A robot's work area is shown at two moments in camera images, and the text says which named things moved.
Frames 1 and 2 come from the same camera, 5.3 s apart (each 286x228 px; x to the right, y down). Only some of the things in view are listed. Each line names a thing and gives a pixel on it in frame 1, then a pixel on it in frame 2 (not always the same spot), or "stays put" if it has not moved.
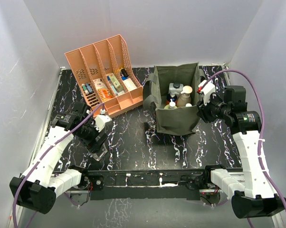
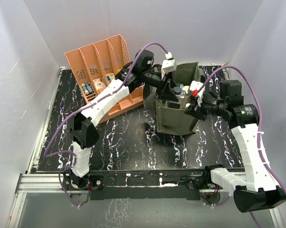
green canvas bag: x=172 y=90 stays put
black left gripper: x=91 y=144 to x=167 y=93
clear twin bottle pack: x=100 y=153 to x=180 y=95
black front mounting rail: x=137 y=185 stays put
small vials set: x=87 y=89 stays put
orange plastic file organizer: x=107 y=75 stays put
